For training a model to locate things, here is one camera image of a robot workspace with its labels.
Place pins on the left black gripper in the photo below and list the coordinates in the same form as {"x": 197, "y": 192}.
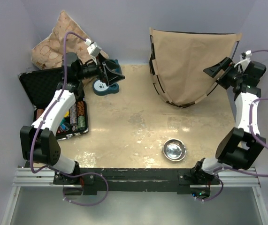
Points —
{"x": 110, "y": 77}

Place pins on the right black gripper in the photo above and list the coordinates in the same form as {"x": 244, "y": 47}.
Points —
{"x": 213, "y": 71}

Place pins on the beige patterned pet cushion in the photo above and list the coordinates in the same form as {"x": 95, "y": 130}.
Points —
{"x": 49, "y": 52}

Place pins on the black poker chip case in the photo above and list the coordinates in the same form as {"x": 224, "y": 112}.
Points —
{"x": 40, "y": 87}

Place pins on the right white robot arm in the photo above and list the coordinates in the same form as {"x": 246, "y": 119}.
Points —
{"x": 243, "y": 144}

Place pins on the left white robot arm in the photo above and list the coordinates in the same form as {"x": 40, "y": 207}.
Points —
{"x": 38, "y": 141}

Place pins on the teal pet bowl stand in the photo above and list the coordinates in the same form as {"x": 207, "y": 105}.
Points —
{"x": 114, "y": 65}

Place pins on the steel pet bowl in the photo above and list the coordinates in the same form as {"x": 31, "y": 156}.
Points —
{"x": 174, "y": 150}

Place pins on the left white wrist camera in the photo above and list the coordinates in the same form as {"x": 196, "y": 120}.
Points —
{"x": 93, "y": 49}

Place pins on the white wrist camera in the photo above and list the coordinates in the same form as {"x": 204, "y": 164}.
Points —
{"x": 93, "y": 49}
{"x": 244, "y": 59}

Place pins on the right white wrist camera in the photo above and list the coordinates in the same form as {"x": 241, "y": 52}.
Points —
{"x": 244, "y": 59}

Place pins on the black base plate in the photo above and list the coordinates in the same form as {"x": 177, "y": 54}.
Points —
{"x": 176, "y": 180}

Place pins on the aluminium frame rail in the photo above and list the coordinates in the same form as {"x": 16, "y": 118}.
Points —
{"x": 35, "y": 200}

